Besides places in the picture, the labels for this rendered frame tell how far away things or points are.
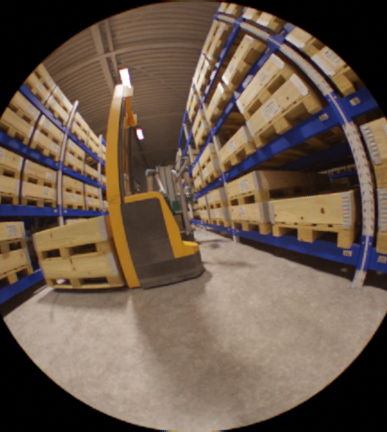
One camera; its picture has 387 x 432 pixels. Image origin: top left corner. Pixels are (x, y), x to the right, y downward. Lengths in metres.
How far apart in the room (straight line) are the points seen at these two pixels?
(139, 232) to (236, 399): 1.25
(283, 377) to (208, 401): 0.29
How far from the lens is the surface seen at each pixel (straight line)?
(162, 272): 1.24
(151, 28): 7.35
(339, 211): 0.98
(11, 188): 2.30
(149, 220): 1.14
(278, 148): 1.30
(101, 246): 1.29
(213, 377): 0.69
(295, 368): 0.72
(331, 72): 1.15
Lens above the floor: 0.66
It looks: 2 degrees down
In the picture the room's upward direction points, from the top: 10 degrees counter-clockwise
